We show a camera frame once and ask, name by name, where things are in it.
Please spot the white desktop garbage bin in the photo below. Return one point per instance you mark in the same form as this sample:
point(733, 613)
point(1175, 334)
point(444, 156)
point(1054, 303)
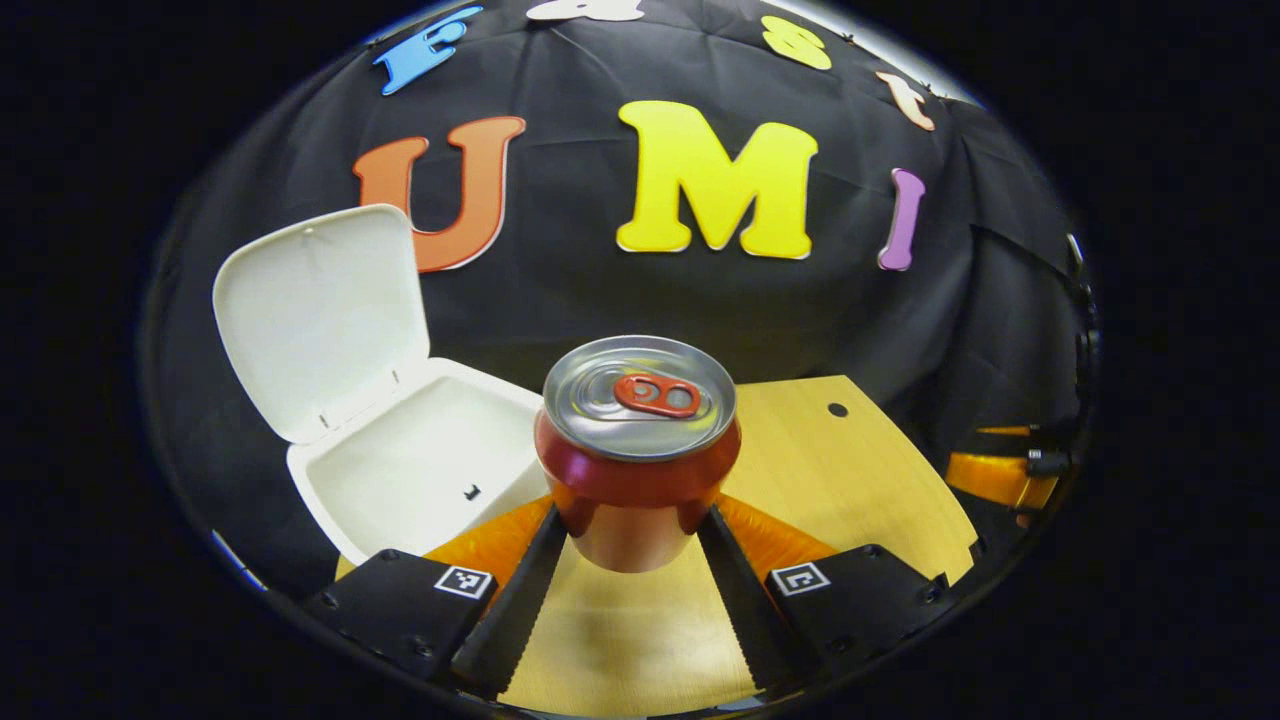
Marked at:
point(400, 480)

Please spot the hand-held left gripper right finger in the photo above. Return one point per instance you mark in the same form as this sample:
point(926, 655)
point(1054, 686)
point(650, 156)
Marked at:
point(860, 600)

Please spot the red pop can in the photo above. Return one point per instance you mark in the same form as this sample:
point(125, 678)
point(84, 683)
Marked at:
point(640, 490)

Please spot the wooden desktop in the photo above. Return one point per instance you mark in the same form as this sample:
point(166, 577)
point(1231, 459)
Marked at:
point(860, 480)

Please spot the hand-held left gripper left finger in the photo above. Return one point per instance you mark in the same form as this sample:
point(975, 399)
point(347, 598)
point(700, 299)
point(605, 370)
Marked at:
point(400, 610)

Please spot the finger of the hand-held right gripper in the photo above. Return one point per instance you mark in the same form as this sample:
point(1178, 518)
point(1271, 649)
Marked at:
point(995, 478)
point(1005, 431)

